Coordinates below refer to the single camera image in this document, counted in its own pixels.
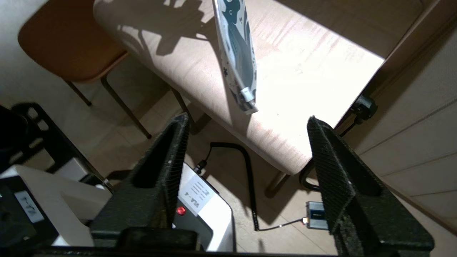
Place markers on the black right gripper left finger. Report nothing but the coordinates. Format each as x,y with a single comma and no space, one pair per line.
142,207

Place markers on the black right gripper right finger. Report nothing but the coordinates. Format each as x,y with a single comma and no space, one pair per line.
364,214

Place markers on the white pouch blue floral print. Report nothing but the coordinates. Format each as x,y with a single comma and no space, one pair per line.
235,53

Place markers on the grey power adapter box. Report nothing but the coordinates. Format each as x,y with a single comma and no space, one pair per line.
316,214

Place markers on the light wood shelf table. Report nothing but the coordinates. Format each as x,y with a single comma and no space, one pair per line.
303,89

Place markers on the black wall plug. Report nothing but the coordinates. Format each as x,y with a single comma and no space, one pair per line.
364,107

